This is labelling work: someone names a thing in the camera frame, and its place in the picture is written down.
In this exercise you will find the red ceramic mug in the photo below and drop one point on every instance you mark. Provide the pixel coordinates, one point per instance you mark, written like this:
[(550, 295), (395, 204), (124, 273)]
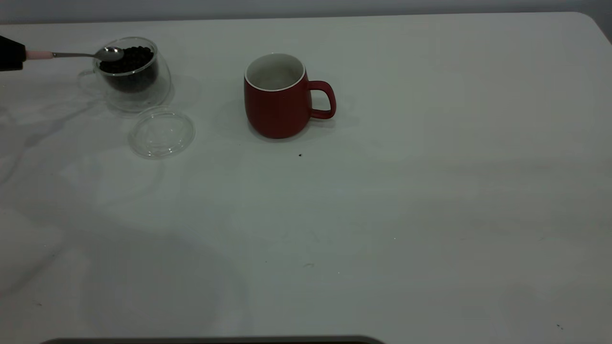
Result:
[(277, 114)]

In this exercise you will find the dark coffee beans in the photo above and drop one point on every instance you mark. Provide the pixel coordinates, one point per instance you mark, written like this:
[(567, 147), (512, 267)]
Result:
[(134, 67)]

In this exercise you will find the clear glass double-wall cup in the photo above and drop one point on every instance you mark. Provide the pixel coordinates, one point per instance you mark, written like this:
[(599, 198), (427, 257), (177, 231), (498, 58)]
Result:
[(143, 98)]

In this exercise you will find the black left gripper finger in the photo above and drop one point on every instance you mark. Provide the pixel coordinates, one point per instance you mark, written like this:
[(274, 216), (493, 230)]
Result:
[(10, 53)]

